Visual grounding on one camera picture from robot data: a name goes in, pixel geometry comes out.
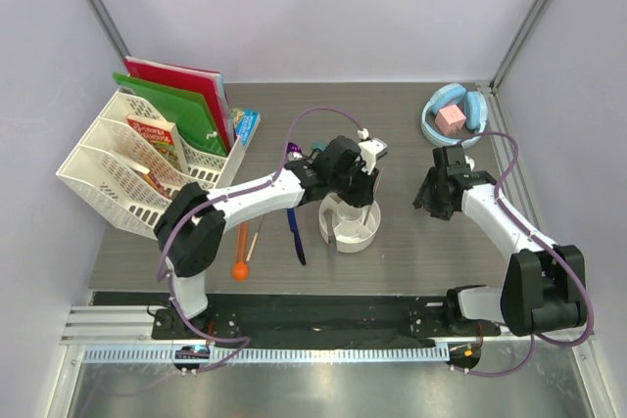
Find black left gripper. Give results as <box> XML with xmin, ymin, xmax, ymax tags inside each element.
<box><xmin>329</xmin><ymin>158</ymin><xmax>378</xmax><ymax>209</ymax></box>

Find white round divided container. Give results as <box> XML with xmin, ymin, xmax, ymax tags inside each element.
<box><xmin>318</xmin><ymin>193</ymin><xmax>381</xmax><ymax>254</ymax></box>

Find orange chopstick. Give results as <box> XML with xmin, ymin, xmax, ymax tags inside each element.
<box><xmin>235</xmin><ymin>223</ymin><xmax>246</xmax><ymax>263</ymax></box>

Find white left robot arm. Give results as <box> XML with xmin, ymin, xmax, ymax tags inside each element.
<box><xmin>153</xmin><ymin>136</ymin><xmax>388</xmax><ymax>339</ymax></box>

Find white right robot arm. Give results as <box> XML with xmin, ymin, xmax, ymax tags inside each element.
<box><xmin>413</xmin><ymin>145</ymin><xmax>588</xmax><ymax>336</ymax></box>

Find teal spoon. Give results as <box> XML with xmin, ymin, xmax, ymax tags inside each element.
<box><xmin>312</xmin><ymin>141</ymin><xmax>327</xmax><ymax>152</ymax></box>

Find purple metallic spoon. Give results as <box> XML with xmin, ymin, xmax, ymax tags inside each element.
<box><xmin>286</xmin><ymin>142</ymin><xmax>304</xmax><ymax>162</ymax></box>

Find blue metallic knife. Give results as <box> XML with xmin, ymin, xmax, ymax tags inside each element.
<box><xmin>287</xmin><ymin>209</ymin><xmax>307</xmax><ymax>266</ymax></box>

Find pink cube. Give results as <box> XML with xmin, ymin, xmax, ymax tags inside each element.
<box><xmin>435</xmin><ymin>105</ymin><xmax>466</xmax><ymax>136</ymax></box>

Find light blue headphones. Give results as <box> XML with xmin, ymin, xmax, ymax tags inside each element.
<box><xmin>420</xmin><ymin>83</ymin><xmax>488</xmax><ymax>149</ymax></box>

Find blue card box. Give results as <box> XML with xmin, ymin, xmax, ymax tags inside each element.
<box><xmin>231</xmin><ymin>108</ymin><xmax>261</xmax><ymax>147</ymax></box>

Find red folder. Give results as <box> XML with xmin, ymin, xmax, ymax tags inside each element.
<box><xmin>124</xmin><ymin>56</ymin><xmax>234</xmax><ymax>142</ymax></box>

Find green folder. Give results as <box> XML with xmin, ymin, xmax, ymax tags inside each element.
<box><xmin>113</xmin><ymin>72</ymin><xmax>228</xmax><ymax>157</ymax></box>

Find white plastic file organizer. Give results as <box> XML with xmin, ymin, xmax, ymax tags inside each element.
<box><xmin>57</xmin><ymin>90</ymin><xmax>252</xmax><ymax>239</ymax></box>

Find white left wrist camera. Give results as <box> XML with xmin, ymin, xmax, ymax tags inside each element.
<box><xmin>357</xmin><ymin>128</ymin><xmax>388</xmax><ymax>175</ymax></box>

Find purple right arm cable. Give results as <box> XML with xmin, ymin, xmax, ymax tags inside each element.
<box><xmin>459</xmin><ymin>131</ymin><xmax>597</xmax><ymax>378</ymax></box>

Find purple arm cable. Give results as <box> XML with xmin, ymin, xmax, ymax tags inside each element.
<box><xmin>155</xmin><ymin>107</ymin><xmax>368</xmax><ymax>375</ymax></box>
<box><xmin>459</xmin><ymin>131</ymin><xmax>597</xmax><ymax>378</ymax></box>

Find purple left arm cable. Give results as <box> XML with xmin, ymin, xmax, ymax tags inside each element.
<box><xmin>155</xmin><ymin>107</ymin><xmax>368</xmax><ymax>375</ymax></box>

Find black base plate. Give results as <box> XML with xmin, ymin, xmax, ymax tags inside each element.
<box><xmin>150</xmin><ymin>293</ymin><xmax>504</xmax><ymax>348</ymax></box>

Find white slotted cable duct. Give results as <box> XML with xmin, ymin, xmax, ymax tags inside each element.
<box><xmin>82</xmin><ymin>344</ymin><xmax>450</xmax><ymax>364</ymax></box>

